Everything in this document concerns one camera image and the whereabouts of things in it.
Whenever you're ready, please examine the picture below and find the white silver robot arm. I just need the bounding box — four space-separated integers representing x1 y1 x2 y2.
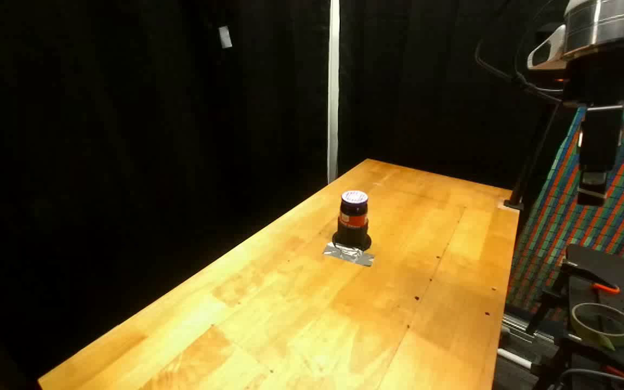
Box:
527 0 624 71

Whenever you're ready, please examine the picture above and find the dark bottle with orange band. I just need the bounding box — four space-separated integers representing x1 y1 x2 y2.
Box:
331 191 371 250

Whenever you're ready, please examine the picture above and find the green tape roll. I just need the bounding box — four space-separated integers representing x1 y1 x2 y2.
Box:
570 302 624 351

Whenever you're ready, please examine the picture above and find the small white tag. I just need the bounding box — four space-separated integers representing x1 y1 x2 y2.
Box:
218 25 235 50

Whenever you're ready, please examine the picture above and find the orange handled clamp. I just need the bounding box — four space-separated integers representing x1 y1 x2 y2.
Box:
592 282 621 296

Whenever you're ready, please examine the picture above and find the white vertical pole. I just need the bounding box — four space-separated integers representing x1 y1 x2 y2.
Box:
326 0 340 181

